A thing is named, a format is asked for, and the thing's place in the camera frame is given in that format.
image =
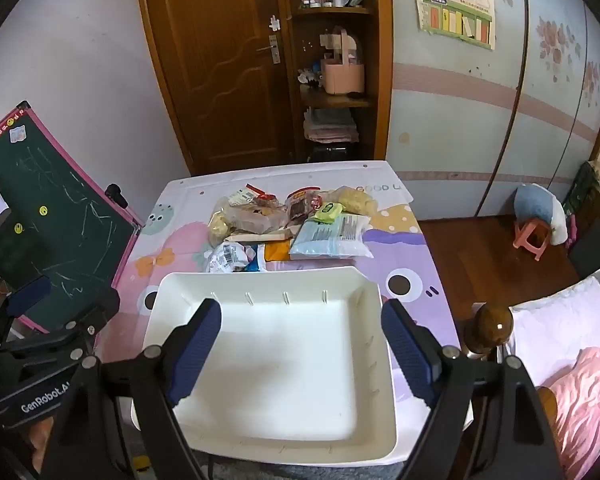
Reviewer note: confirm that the blue plush pillow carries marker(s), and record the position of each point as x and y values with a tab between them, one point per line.
532	202

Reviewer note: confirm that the white crumpled snack packet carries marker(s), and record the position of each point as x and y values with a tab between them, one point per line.
227	257

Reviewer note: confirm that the small green packet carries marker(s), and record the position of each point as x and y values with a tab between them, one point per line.
328	211

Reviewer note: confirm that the round wooden bed post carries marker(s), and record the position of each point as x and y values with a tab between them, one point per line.
490	327

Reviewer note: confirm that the clear bag of brown pastries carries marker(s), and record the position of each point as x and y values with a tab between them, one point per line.
255	217

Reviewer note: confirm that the orange blue snack packet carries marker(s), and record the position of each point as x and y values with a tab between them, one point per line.
277	252

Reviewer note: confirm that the white door hook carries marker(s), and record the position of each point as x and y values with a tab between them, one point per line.
274	22

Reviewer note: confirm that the small yellow snack bag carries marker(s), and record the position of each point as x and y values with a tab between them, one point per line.
219	227

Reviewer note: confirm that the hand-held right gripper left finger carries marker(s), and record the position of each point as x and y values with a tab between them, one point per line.
195	355

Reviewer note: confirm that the cartoon printed tablecloth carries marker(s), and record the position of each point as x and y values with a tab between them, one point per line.
405	240

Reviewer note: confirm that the wooden bed footboard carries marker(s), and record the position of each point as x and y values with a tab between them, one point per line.
547	405

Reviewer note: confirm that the stack of folded cloths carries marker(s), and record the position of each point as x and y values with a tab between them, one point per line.
330	125

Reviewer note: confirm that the white plastic tray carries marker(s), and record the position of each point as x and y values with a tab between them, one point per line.
280	360

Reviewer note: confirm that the black clamp knob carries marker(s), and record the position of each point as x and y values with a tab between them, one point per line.
115	192

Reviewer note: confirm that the brown wooden shelf unit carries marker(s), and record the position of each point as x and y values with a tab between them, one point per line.
380	85

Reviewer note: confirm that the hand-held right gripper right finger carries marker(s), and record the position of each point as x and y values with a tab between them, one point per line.
410	355

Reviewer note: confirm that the small red white packet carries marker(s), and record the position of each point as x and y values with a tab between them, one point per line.
250	194

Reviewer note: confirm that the white pillow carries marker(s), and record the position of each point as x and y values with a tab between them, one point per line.
555	330

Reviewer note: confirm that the pink blanket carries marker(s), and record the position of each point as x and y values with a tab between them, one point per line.
590	400

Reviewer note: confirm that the pink plastic stool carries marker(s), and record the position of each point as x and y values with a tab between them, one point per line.
530	237

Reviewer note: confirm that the floral wardrobe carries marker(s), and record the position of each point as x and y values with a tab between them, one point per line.
455	135

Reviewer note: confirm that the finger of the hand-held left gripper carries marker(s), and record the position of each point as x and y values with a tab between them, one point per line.
97	307
30	296

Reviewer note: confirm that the pink storage basket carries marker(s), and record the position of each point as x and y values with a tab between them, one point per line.
342	77

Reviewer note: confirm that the green chalkboard with pink frame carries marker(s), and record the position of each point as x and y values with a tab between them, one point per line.
55	210

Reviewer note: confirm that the brown wooden door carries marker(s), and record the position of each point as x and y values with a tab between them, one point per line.
205	60

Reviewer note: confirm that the wall poster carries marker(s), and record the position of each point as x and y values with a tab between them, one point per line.
455	10

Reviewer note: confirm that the red clear date snack packet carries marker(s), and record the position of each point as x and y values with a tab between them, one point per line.
300	206

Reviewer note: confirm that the clear bag of yellow snacks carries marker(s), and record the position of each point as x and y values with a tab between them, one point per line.
355	200

